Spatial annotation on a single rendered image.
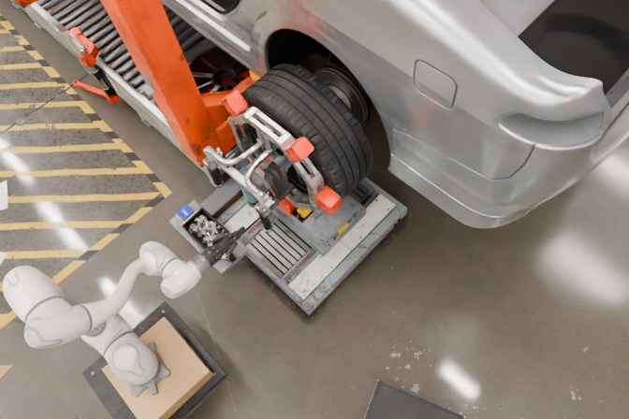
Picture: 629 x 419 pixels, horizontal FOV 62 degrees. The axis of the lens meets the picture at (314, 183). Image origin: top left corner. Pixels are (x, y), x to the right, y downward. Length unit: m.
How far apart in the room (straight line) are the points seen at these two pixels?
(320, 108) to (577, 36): 1.40
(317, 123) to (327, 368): 1.34
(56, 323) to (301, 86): 1.23
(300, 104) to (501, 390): 1.72
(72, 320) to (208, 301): 1.28
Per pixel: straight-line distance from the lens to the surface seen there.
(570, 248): 3.27
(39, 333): 1.90
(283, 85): 2.20
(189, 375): 2.59
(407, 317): 2.94
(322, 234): 2.86
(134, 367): 2.40
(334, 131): 2.13
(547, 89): 1.63
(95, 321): 1.99
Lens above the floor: 2.82
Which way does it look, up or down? 59 degrees down
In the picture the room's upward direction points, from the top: 10 degrees counter-clockwise
